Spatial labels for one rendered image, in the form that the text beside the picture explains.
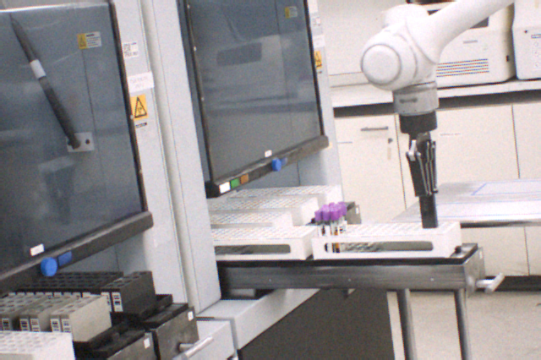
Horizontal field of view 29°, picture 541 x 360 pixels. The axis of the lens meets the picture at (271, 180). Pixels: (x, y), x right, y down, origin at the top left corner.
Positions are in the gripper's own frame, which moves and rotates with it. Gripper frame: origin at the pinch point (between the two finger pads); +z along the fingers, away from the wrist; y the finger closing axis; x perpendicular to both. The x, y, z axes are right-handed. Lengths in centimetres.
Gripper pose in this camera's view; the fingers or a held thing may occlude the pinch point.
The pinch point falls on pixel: (428, 210)
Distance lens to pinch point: 214.8
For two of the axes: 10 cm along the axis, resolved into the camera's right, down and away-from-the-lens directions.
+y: -4.4, 2.1, -8.7
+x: 8.9, -0.5, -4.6
